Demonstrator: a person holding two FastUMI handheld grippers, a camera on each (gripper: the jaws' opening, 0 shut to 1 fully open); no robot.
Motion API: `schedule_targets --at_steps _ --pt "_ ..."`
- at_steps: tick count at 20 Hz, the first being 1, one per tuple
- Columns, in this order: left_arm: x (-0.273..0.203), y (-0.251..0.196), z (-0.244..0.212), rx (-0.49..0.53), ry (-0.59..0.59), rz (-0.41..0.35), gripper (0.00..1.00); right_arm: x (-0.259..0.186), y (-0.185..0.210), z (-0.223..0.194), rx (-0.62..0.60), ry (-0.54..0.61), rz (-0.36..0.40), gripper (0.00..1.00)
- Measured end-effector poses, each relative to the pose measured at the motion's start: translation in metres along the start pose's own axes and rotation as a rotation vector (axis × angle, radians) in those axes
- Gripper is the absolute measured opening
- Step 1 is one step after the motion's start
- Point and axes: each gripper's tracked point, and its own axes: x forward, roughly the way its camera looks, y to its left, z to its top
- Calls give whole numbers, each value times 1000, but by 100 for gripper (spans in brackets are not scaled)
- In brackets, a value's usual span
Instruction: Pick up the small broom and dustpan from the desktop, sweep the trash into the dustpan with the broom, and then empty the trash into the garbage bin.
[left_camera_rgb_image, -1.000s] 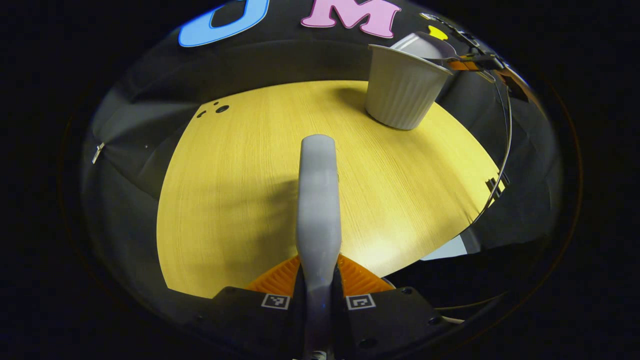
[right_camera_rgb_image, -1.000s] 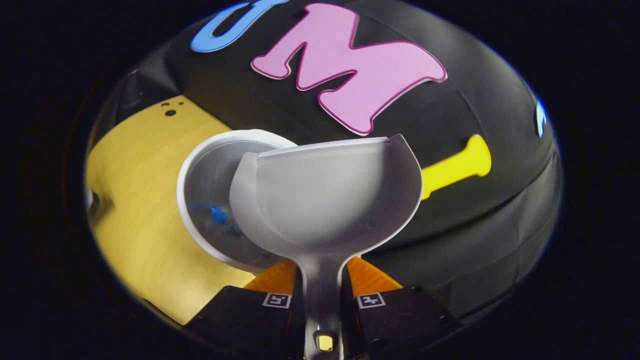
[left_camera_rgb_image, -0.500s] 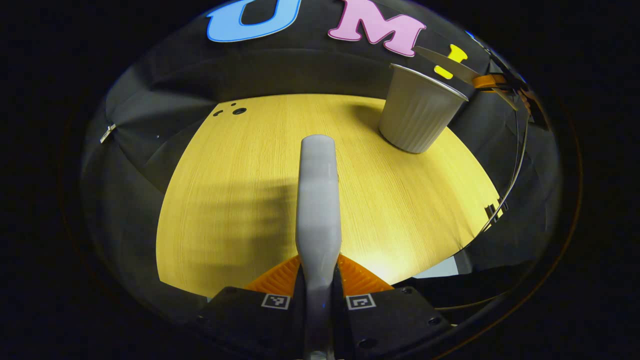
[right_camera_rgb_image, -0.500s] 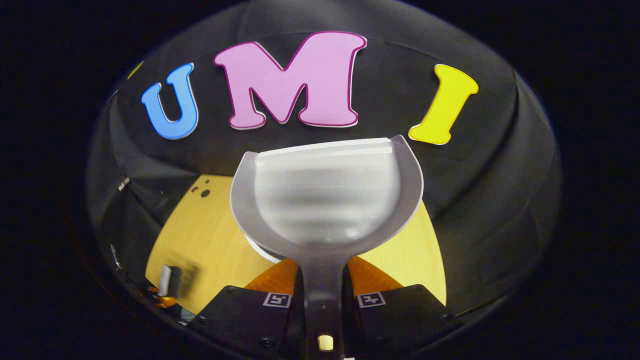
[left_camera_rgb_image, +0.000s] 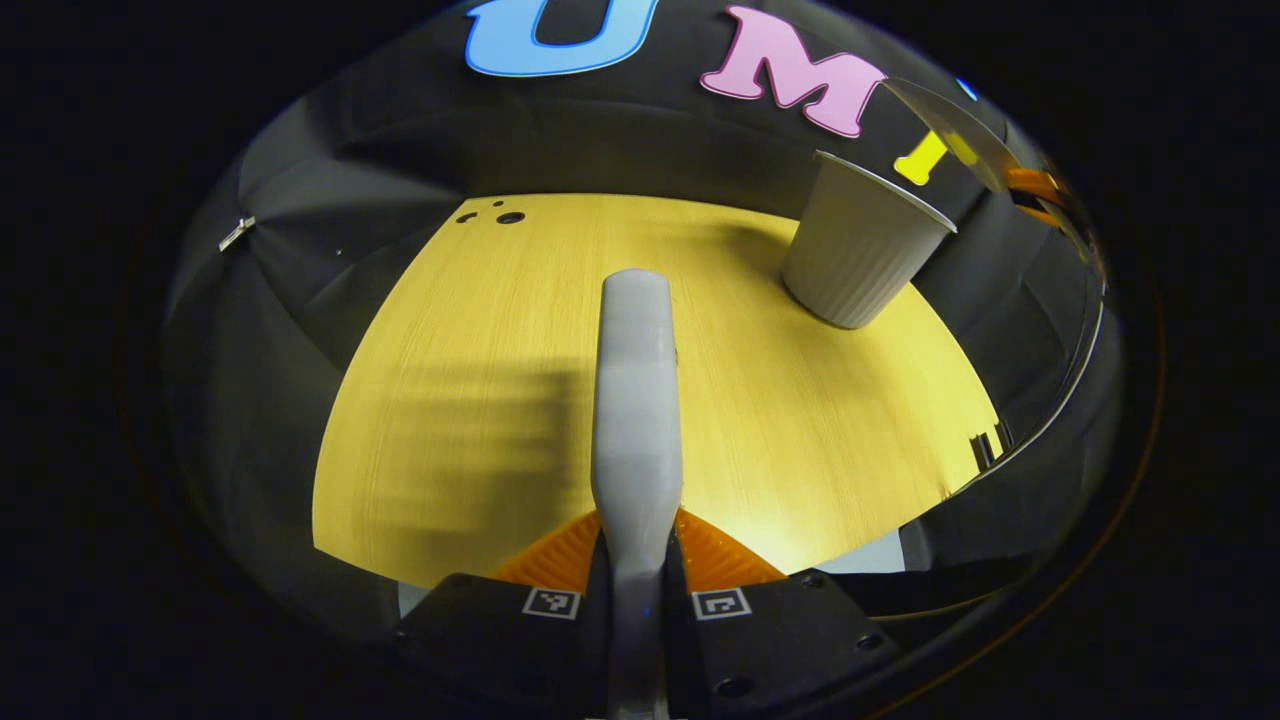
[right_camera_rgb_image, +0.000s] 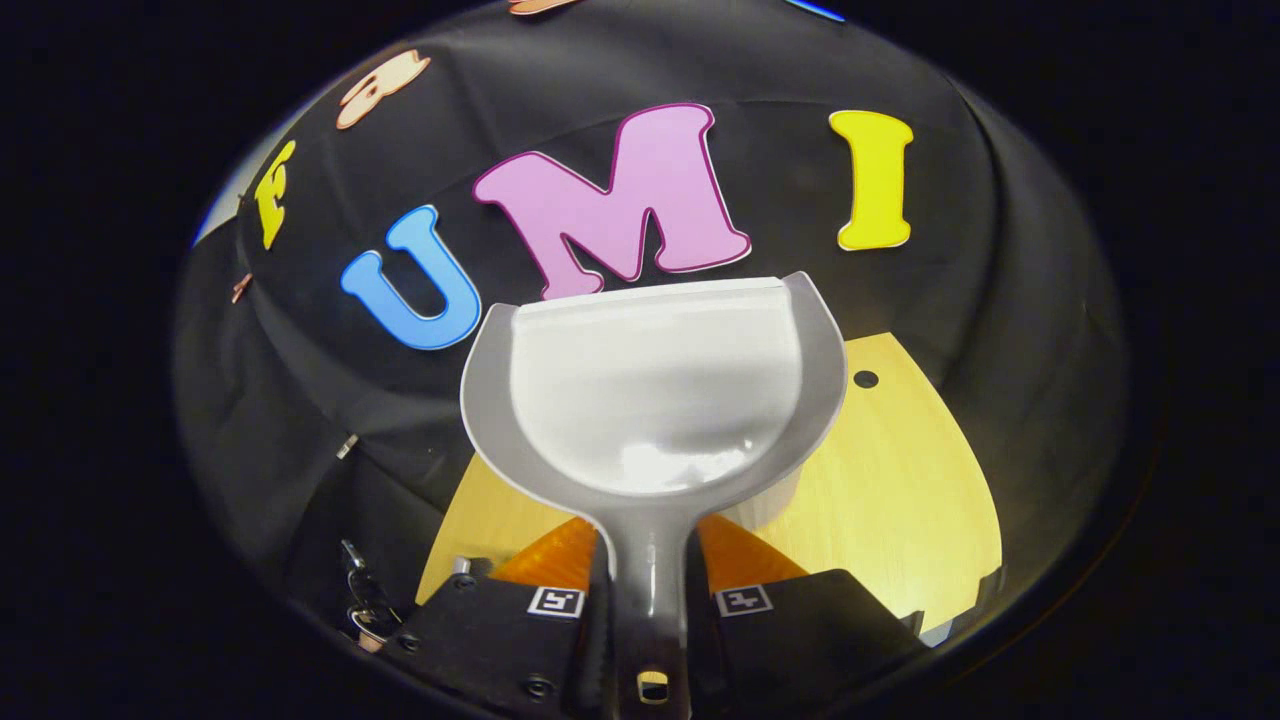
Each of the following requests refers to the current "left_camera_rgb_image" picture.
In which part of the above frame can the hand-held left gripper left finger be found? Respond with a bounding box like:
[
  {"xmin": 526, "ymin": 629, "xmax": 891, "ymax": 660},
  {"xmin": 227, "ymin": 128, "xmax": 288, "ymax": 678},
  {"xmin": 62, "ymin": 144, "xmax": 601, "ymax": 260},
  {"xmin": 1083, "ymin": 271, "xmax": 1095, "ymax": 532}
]
[{"xmin": 390, "ymin": 508, "xmax": 615, "ymax": 720}]

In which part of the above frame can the grey plastic dustpan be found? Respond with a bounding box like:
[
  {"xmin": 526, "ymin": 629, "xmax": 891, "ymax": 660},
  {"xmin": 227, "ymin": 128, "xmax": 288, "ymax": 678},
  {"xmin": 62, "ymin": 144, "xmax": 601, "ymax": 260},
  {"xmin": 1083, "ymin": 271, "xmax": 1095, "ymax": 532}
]
[{"xmin": 880, "ymin": 77, "xmax": 1013, "ymax": 196}]

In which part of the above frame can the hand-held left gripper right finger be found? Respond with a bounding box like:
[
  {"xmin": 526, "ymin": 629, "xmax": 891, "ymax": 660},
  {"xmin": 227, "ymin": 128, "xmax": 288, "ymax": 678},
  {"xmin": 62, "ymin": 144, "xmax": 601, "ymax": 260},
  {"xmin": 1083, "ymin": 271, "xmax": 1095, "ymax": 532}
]
[{"xmin": 666, "ymin": 508, "xmax": 903, "ymax": 720}]

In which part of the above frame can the black backdrop cloth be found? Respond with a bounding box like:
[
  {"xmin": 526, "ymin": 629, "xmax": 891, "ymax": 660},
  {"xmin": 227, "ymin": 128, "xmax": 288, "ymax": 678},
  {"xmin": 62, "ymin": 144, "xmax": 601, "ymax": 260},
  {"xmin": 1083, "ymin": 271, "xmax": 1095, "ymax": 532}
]
[{"xmin": 160, "ymin": 0, "xmax": 1126, "ymax": 641}]

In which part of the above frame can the wooden desktop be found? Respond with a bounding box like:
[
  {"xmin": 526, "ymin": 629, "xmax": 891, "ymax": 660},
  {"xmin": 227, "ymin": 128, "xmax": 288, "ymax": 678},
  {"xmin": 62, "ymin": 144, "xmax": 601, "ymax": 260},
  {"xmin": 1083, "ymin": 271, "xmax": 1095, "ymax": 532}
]
[{"xmin": 312, "ymin": 193, "xmax": 1003, "ymax": 591}]

